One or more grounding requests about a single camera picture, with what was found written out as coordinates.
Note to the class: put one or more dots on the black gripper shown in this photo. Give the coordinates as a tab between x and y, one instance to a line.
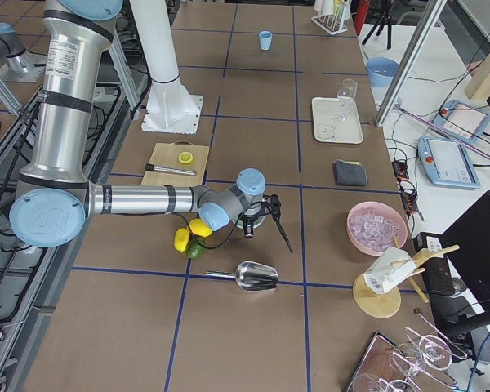
250	222

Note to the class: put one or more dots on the mint green bowl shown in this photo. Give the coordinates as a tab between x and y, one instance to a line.
254	220

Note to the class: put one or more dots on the light blue plastic cup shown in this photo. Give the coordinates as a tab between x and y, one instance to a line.
265	40

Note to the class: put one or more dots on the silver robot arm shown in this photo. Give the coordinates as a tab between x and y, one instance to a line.
54	197
18	64

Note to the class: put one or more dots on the pink bowl of ice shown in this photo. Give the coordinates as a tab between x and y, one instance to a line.
372	227

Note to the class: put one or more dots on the shiny metal scoop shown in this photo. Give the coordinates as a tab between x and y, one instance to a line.
251	276

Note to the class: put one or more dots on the yellow lemon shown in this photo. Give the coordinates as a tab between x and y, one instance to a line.
199	228
181	239

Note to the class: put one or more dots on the dark grey folded cloth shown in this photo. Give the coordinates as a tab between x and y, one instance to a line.
349	174

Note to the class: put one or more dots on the green lime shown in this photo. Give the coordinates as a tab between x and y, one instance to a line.
195	248

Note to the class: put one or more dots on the half lemon slice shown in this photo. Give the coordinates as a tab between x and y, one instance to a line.
185	157

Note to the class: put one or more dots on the cream bear tray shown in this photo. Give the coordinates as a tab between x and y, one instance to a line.
326	131

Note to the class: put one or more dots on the wooden cutting board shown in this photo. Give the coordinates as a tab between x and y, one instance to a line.
167	155

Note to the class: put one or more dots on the wooden stand with carton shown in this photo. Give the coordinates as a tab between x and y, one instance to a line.
376	291

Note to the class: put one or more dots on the clear wine glass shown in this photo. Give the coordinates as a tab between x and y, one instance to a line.
345	96

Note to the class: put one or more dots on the near blue teach pendant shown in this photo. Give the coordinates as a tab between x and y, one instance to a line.
446	163

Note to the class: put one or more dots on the blue teach pendant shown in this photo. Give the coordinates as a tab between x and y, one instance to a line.
462	121
446	163

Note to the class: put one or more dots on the black laptop monitor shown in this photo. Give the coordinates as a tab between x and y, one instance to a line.
471	233

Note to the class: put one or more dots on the far blue teach pendant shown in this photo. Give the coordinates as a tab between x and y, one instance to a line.
462	121

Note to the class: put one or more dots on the black handled knife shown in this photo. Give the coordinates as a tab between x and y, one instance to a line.
149	167

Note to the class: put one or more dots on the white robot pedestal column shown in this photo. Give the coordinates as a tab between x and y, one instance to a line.
170	108

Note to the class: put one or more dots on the white wire cup rack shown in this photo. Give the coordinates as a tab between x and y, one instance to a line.
332	15

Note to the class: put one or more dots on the black camera tripod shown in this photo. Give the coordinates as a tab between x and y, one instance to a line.
385	21

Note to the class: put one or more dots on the aluminium frame post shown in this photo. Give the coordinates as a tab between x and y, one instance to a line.
427	21

